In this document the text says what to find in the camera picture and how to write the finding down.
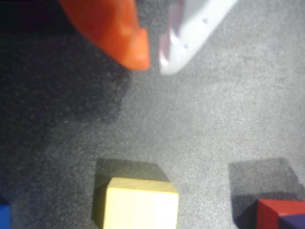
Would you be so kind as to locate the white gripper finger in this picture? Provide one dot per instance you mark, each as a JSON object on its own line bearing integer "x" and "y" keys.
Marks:
{"x": 190, "y": 31}

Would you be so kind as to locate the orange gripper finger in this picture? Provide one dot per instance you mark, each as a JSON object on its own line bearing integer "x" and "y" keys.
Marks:
{"x": 109, "y": 28}

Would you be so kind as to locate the purple wooden cube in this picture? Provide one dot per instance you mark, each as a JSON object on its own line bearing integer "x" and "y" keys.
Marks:
{"x": 293, "y": 223}

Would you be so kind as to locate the yellow wooden cube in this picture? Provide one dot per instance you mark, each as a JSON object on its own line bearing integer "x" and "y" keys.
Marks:
{"x": 143, "y": 207}

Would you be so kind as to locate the red wooden cube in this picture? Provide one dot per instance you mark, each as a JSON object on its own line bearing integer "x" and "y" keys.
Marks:
{"x": 267, "y": 214}

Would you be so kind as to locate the blue wooden cube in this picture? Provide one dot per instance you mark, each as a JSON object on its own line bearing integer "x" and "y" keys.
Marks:
{"x": 4, "y": 217}

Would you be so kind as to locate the black felt mat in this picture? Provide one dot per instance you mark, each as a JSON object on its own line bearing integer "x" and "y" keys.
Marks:
{"x": 202, "y": 119}

